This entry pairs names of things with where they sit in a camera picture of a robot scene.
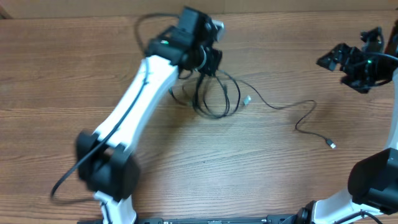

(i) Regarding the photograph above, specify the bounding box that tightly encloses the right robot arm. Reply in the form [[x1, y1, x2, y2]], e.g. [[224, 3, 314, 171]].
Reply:
[[285, 26, 397, 223]]

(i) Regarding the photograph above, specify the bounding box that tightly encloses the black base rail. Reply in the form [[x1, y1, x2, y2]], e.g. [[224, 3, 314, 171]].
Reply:
[[77, 213, 301, 224]]

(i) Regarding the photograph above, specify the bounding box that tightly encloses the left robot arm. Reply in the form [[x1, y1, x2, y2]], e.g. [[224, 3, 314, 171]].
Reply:
[[75, 7, 225, 223]]

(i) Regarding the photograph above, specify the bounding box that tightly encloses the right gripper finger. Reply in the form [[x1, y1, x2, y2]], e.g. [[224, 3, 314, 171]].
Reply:
[[317, 44, 350, 71], [360, 27, 384, 52]]

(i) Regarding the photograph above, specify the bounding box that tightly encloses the thin black USB cable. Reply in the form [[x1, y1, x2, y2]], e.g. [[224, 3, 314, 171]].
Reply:
[[236, 79, 337, 149]]

